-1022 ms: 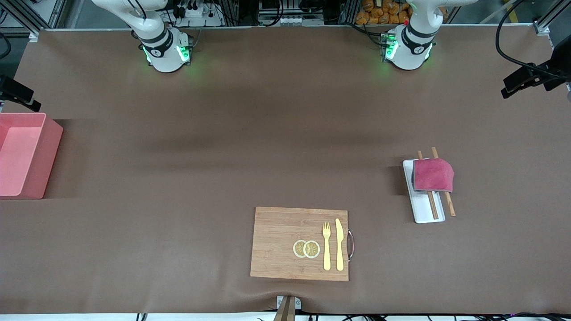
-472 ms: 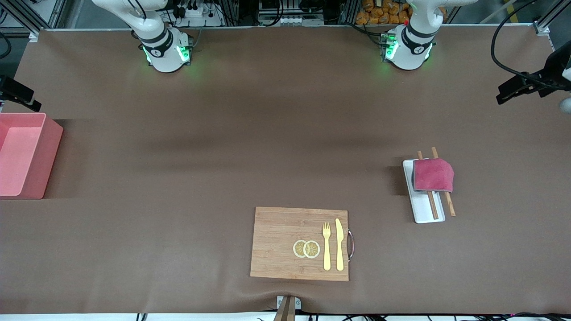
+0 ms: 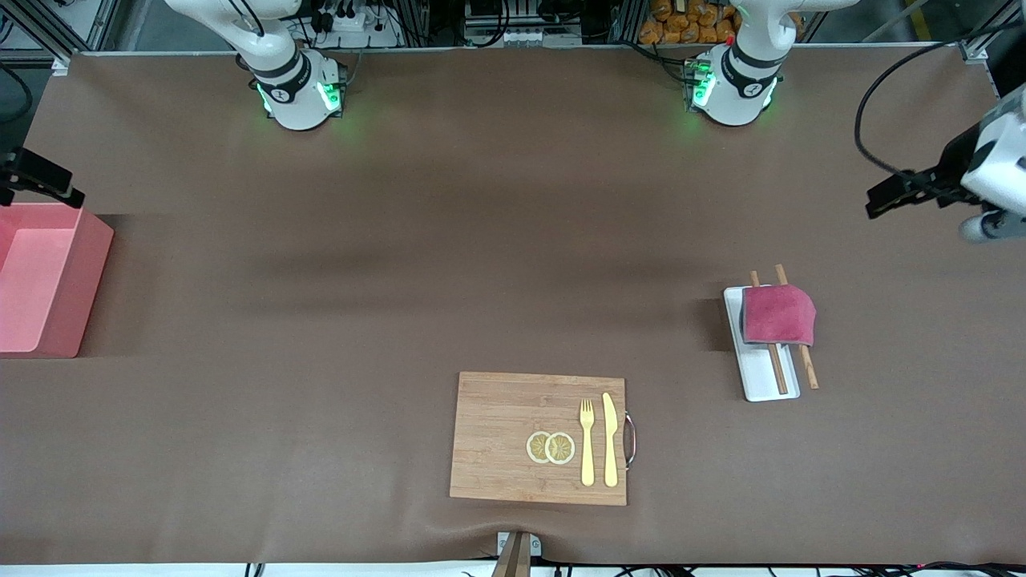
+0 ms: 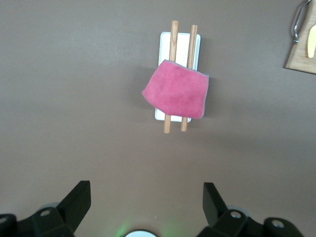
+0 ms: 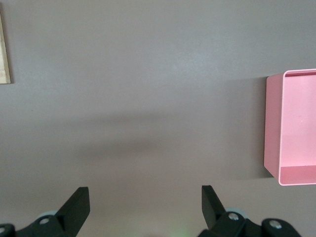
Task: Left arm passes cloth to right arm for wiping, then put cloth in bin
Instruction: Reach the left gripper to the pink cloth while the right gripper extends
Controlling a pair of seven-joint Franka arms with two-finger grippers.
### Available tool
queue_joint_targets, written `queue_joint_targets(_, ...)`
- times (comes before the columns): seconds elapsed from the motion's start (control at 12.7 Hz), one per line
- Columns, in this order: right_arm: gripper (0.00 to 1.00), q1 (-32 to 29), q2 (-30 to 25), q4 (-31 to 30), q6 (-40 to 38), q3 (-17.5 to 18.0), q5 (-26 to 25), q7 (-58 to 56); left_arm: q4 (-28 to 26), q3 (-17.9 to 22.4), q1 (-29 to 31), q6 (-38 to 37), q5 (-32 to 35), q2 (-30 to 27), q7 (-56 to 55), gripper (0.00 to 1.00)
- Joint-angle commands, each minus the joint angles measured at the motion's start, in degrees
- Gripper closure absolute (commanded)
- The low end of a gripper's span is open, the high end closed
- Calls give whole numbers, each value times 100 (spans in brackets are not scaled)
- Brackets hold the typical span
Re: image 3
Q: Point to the white power strip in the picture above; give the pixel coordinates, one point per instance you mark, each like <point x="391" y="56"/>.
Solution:
<point x="353" y="24"/>

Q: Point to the pink plastic bin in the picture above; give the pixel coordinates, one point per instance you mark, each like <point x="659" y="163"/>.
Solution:
<point x="48" y="280"/>

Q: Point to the bamboo cutting board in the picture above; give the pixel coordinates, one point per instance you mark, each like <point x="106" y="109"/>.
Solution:
<point x="497" y="441"/>

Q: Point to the yellow fork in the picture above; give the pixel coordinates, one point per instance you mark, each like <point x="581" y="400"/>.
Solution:
<point x="587" y="453"/>

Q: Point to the brown table mat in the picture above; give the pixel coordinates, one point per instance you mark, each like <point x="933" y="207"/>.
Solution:
<point x="481" y="240"/>

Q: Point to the metal table clamp bracket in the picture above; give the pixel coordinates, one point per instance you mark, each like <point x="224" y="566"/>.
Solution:
<point x="519" y="553"/>

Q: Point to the yellow knife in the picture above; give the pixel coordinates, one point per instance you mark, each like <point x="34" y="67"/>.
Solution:
<point x="610" y="441"/>

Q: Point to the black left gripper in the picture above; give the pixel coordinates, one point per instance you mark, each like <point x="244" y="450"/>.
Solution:
<point x="951" y="164"/>

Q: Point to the aluminium frame post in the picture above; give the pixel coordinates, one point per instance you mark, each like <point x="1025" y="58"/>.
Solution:
<point x="40" y="28"/>
<point x="990" y="36"/>

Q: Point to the white rectangular tray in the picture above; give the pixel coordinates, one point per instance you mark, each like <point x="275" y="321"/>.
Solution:
<point x="761" y="373"/>

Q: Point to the dark red cloth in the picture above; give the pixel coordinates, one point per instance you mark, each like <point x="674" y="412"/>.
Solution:
<point x="777" y="315"/>

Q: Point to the orange snack packs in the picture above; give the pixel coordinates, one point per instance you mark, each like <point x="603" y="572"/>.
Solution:
<point x="681" y="20"/>

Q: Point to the black electronics rack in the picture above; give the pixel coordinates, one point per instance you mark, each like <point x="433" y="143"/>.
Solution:
<point x="521" y="12"/>

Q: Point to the brown wooden chopstick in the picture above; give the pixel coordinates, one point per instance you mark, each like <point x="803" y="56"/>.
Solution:
<point x="778" y="370"/>
<point x="810" y="369"/>

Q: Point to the lemon slice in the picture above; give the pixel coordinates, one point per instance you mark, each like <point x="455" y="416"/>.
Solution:
<point x="535" y="447"/>
<point x="562" y="449"/>

